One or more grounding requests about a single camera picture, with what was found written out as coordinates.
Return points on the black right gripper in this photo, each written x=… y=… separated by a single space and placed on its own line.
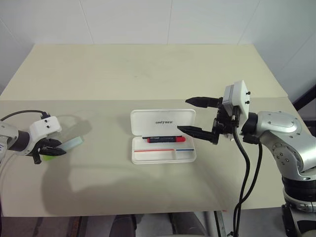
x=225 y=122

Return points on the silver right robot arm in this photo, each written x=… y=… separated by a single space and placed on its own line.
x=279 y=126

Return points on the dark rounded shape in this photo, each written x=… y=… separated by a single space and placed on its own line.
x=124 y=225
x=187 y=225

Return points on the white pencil case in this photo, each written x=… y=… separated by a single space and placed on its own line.
x=163 y=138

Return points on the red marker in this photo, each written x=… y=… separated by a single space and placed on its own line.
x=168 y=140

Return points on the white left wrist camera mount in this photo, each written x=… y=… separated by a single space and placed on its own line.
x=45 y=126

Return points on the black metal frame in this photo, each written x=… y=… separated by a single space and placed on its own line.
x=306 y=97

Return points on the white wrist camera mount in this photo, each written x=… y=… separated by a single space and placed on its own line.
x=45 y=126
x=239 y=95

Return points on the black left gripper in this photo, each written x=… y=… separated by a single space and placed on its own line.
x=37 y=155

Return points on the grey table leg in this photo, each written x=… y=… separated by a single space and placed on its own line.
x=209 y=224

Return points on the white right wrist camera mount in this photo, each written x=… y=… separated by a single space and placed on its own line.
x=239 y=95

